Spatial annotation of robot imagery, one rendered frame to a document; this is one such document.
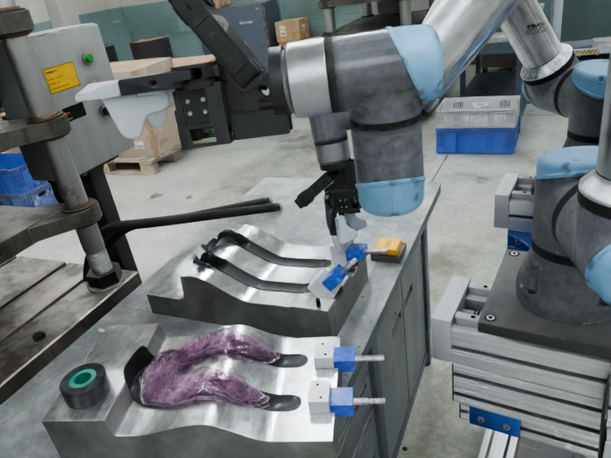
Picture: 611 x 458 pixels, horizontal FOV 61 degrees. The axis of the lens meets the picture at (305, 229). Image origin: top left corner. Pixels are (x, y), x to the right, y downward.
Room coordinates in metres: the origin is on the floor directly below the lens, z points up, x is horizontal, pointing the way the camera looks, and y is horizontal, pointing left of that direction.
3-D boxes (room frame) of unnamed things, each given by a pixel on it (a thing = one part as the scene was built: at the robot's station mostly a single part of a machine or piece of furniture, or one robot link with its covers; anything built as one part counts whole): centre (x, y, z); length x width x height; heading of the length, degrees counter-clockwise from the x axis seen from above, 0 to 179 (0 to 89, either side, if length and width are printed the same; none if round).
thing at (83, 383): (0.73, 0.44, 0.93); 0.08 x 0.08 x 0.04
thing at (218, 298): (1.11, 0.14, 0.87); 0.50 x 0.26 x 0.14; 62
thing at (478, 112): (4.00, -1.51, 0.28); 0.61 x 0.41 x 0.15; 60
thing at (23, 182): (4.28, 2.38, 0.32); 0.60 x 0.41 x 0.22; 66
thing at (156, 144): (5.19, 1.66, 0.47); 1.22 x 0.80 x 0.94; 64
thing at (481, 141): (4.00, -1.51, 0.11); 0.61 x 0.41 x 0.22; 60
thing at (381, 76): (0.53, -0.10, 1.43); 0.11 x 0.08 x 0.09; 82
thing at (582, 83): (1.05, -0.66, 1.20); 0.13 x 0.12 x 0.14; 7
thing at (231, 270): (1.10, 0.13, 0.92); 0.35 x 0.16 x 0.09; 62
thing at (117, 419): (0.76, 0.23, 0.86); 0.50 x 0.26 x 0.11; 79
